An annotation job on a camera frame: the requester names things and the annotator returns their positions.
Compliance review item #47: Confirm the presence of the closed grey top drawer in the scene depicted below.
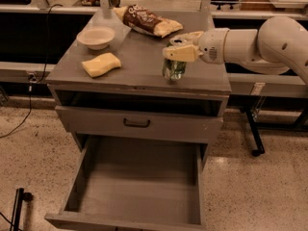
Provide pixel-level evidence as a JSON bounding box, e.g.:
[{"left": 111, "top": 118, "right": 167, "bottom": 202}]
[{"left": 56, "top": 106, "right": 223, "bottom": 143}]

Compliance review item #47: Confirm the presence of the open grey middle drawer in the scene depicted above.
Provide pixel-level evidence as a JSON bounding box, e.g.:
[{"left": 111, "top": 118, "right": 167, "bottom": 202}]
[{"left": 45, "top": 137, "right": 205, "bottom": 231}]

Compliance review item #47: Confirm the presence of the black table leg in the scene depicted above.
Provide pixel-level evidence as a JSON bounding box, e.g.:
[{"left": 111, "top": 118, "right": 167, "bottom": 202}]
[{"left": 245, "top": 109, "right": 265, "bottom": 157}]

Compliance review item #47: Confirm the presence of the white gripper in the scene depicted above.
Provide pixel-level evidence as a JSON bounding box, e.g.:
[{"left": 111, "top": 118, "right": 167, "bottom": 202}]
[{"left": 163, "top": 28, "right": 229, "bottom": 64}]

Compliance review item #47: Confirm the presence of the brown chip bag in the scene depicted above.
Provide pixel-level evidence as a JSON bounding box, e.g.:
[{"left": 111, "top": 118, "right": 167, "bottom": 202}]
[{"left": 114, "top": 5, "right": 183, "bottom": 38}]

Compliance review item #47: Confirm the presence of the black stand leg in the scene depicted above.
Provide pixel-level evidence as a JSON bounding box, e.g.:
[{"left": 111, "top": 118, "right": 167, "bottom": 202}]
[{"left": 10, "top": 188, "right": 33, "bottom": 231}]

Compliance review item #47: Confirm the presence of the yellow sponge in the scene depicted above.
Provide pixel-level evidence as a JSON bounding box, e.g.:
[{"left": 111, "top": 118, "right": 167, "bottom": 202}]
[{"left": 82, "top": 53, "right": 121, "bottom": 78}]

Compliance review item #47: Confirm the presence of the grey drawer cabinet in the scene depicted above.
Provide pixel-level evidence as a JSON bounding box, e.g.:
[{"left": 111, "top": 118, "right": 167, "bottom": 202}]
[{"left": 47, "top": 12, "right": 231, "bottom": 147}]

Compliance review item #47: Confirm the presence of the black power cable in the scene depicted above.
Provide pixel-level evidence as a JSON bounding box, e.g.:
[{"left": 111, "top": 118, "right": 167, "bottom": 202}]
[{"left": 0, "top": 3, "right": 64, "bottom": 140}]

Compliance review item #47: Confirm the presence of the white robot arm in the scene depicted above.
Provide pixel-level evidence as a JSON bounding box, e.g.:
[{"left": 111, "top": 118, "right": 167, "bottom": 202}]
[{"left": 163, "top": 16, "right": 308, "bottom": 84}]

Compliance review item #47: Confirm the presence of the green soda can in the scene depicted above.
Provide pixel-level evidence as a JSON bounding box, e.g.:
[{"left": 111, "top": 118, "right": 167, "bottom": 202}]
[{"left": 162, "top": 39, "right": 187, "bottom": 81}]

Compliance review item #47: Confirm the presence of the white bowl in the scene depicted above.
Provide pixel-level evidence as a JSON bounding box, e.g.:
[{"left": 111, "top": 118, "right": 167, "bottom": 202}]
[{"left": 76, "top": 26, "right": 116, "bottom": 50}]

